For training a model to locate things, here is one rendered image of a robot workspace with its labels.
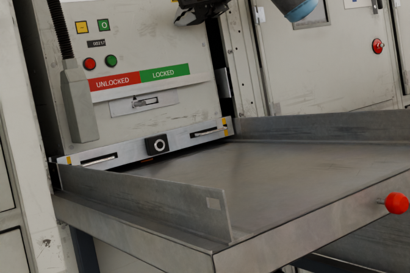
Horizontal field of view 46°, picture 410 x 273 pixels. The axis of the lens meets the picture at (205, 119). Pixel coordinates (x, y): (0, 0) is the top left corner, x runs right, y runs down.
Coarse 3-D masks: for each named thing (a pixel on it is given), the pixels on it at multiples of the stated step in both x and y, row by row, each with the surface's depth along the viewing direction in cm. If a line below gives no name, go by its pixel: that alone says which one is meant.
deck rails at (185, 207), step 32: (256, 128) 138; (288, 128) 127; (320, 128) 118; (352, 128) 110; (384, 128) 102; (64, 192) 112; (96, 192) 95; (128, 192) 82; (160, 192) 71; (192, 192) 64; (224, 192) 58; (192, 224) 65; (224, 224) 59
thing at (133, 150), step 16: (176, 128) 137; (192, 128) 139; (208, 128) 142; (112, 144) 125; (128, 144) 128; (144, 144) 130; (176, 144) 136; (192, 144) 138; (64, 160) 118; (80, 160) 120; (112, 160) 125; (128, 160) 127
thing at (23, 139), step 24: (0, 0) 52; (0, 24) 52; (0, 48) 52; (0, 72) 52; (0, 96) 52; (24, 96) 53; (24, 120) 53; (24, 144) 53; (24, 168) 53; (24, 192) 53; (48, 192) 54; (48, 216) 54; (48, 240) 54; (48, 264) 54
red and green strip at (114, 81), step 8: (184, 64) 139; (136, 72) 131; (144, 72) 132; (152, 72) 133; (160, 72) 135; (168, 72) 136; (176, 72) 138; (184, 72) 139; (88, 80) 123; (96, 80) 125; (104, 80) 126; (112, 80) 127; (120, 80) 128; (128, 80) 129; (136, 80) 131; (144, 80) 132; (152, 80) 133; (96, 88) 124; (104, 88) 126
